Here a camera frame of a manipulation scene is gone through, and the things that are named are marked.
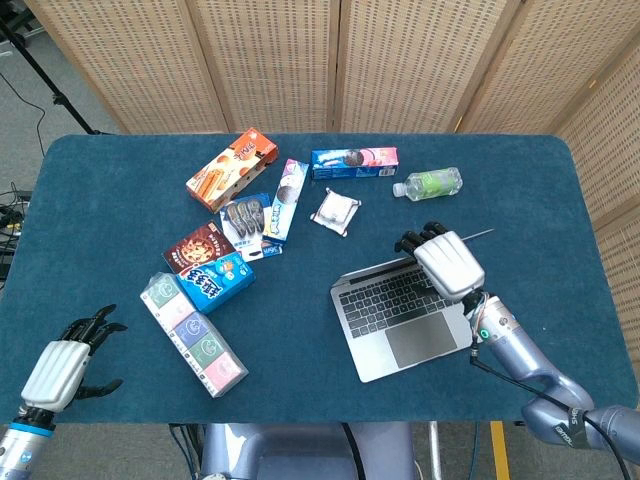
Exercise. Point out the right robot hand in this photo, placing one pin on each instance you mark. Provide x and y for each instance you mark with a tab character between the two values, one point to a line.
450	265

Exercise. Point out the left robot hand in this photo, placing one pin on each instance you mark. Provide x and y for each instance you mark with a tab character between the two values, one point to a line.
55	370

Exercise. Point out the grey aluminium laptop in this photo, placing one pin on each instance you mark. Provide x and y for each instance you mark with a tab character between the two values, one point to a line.
400	340

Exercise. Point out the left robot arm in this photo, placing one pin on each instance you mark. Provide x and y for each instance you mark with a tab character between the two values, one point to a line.
22	445

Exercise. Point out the green label water bottle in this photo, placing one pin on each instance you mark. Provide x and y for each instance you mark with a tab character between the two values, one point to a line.
430	182

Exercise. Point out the small white foil packet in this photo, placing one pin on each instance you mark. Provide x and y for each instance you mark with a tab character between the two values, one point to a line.
335	210

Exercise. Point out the blue and pink cookie box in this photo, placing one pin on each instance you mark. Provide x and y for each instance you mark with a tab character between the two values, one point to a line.
350	162

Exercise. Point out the clear pack of tissue packets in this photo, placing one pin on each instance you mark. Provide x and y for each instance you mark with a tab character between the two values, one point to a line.
195	335

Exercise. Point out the blue table cloth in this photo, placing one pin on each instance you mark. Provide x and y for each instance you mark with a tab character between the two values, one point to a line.
300	310

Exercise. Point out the slim light blue cookie box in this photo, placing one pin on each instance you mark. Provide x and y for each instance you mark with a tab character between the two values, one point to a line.
285	200

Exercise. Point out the blue and brown cookie box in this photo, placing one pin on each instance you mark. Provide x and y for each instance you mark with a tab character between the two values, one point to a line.
210	280

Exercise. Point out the metal table leg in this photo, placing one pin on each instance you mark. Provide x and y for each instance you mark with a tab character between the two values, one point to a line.
435	450

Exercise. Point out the blue cookie pack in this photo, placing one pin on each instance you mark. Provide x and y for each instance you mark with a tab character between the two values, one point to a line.
242	220

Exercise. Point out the blue grey robot torso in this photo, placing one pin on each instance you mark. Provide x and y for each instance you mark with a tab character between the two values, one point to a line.
280	450

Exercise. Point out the orange biscuit box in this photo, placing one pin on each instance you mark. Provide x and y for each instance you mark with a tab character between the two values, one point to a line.
225	170

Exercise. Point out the wicker folding screen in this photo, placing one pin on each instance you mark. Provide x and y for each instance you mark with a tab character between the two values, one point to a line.
275	60

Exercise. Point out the black tripod stand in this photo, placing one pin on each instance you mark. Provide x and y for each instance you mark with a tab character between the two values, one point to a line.
50	85

